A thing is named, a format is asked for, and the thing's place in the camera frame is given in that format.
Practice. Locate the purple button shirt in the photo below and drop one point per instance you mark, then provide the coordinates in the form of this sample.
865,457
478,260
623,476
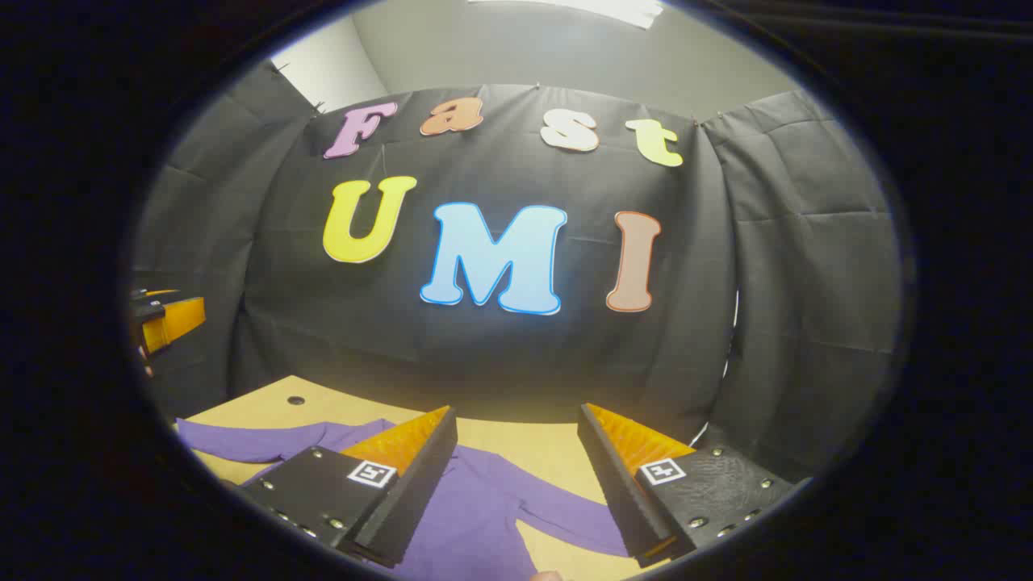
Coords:
484,516

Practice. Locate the ceiling light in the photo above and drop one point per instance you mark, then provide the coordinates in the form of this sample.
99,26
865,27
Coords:
581,10

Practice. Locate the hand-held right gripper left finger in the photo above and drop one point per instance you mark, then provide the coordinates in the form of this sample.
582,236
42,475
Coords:
411,492

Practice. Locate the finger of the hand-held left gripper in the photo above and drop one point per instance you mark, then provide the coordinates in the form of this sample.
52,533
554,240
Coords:
179,319
149,308

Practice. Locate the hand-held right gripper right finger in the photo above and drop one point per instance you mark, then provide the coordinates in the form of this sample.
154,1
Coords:
617,484

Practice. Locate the black backdrop cloth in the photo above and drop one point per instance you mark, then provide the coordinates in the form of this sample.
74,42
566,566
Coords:
484,355

